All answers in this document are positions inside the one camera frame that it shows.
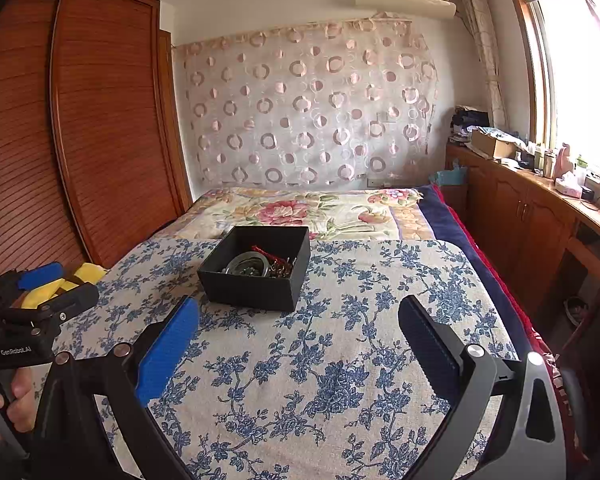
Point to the person's left hand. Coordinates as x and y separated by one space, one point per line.
22 400

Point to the patterned window curtain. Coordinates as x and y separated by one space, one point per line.
485 50

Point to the yellow cloth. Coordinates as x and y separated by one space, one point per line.
92 272

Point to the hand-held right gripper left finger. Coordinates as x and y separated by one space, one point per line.
167 350

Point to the pink bottle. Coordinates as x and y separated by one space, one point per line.
564 160

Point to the black square box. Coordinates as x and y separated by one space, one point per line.
250 292

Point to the dark blue red blanket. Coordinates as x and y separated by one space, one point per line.
475 260

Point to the pink flower blanket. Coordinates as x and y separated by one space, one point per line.
290 212

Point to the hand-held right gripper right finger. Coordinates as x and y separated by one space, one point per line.
430 347

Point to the blue floral cloth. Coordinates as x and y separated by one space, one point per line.
305 385

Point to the pile of dark clothes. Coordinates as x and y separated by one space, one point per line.
467 120

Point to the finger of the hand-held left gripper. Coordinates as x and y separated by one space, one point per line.
40 276
72 300

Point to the cardboard box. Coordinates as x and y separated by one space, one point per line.
495 145

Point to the wooden side cabinet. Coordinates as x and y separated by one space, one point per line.
520 225

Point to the wooden framed window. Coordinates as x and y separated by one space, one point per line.
575 60

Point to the pink tissue box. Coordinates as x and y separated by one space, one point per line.
569 186

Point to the brown wooden wardrobe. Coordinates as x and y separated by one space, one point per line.
95 135

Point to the light blue bag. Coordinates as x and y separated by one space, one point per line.
449 176

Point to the grey green bangle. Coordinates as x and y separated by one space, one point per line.
245 260

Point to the wooden chair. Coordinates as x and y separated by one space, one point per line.
592 255

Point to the pink circle patterned curtain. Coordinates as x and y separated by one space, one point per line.
305 110

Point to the grey shoe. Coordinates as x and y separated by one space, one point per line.
576 311

